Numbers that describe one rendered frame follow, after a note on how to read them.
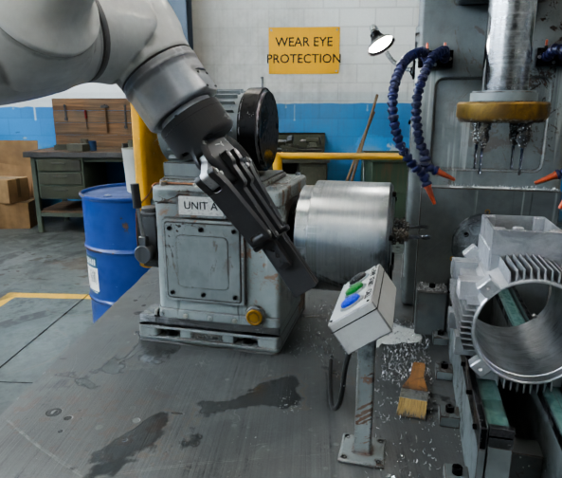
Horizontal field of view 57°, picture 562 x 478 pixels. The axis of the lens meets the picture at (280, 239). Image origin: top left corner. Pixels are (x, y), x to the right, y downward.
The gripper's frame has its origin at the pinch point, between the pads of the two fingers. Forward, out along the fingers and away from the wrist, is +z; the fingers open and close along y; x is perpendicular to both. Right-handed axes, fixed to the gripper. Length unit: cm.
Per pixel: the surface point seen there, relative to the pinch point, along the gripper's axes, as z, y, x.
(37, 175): -174, 419, 335
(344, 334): 12.6, 8.1, 2.2
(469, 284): 19.3, 22.3, -13.4
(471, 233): 25, 69, -16
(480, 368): 30.3, 19.3, -8.3
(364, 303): 10.4, 8.3, -2.3
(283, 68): -128, 551, 75
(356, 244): 9.4, 47.1, 3.0
